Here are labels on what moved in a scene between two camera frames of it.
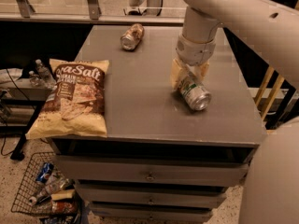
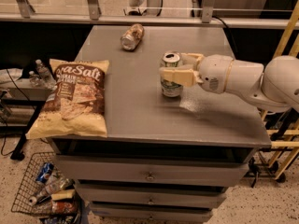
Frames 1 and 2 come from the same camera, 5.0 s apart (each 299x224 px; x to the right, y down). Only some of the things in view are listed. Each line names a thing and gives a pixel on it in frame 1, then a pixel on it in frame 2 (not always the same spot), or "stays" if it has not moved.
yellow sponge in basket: (64, 194) stays
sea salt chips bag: (76, 107) stays
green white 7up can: (196, 96) → (169, 89)
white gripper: (194, 51) → (213, 73)
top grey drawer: (100, 167) stays
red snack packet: (63, 207) stays
